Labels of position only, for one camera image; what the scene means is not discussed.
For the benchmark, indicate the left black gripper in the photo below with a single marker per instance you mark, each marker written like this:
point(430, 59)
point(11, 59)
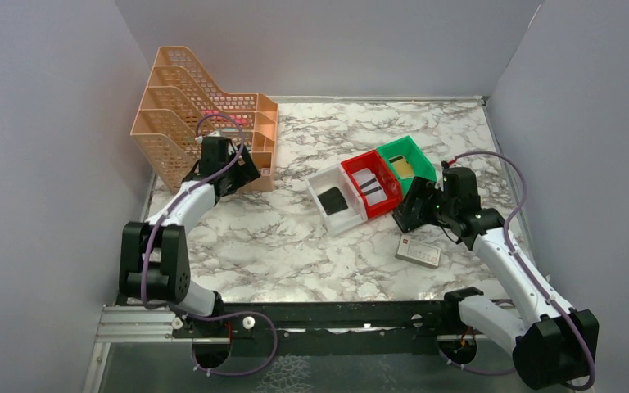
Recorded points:
point(246, 173)

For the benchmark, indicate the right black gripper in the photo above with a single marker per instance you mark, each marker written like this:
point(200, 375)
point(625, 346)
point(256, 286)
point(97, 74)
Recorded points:
point(425, 187)

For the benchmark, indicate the black leather card holder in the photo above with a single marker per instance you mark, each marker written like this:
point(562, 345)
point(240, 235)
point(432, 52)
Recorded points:
point(406, 220)

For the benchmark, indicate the red plastic bin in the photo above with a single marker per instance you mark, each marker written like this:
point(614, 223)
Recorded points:
point(373, 162)

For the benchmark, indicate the white card box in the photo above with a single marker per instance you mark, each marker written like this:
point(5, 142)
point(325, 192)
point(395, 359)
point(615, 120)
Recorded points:
point(417, 252)

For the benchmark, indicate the green plastic bin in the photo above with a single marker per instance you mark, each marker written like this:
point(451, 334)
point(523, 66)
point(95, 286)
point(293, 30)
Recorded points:
point(408, 147)

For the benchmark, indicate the peach plastic desk organizer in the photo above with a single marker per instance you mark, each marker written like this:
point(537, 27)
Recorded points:
point(169, 119)

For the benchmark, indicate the white plastic bin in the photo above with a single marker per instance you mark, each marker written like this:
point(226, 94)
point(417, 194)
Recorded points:
point(335, 176)

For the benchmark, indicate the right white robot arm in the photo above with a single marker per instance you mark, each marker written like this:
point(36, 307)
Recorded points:
point(549, 341)

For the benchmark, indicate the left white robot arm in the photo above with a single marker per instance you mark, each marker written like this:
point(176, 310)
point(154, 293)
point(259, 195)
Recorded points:
point(154, 260)

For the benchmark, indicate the white card with black stripe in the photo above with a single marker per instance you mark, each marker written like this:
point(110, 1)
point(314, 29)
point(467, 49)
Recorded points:
point(365, 179)

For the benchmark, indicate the gold credit card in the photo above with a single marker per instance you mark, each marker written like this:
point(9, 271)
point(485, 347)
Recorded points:
point(403, 168)

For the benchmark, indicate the black credit card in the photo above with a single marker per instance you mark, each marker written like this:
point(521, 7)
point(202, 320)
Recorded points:
point(332, 201)

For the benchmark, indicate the pink highlighter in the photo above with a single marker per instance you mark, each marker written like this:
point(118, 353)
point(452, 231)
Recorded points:
point(230, 119)

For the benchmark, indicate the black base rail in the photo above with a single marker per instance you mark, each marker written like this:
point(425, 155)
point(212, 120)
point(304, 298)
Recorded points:
point(413, 327)

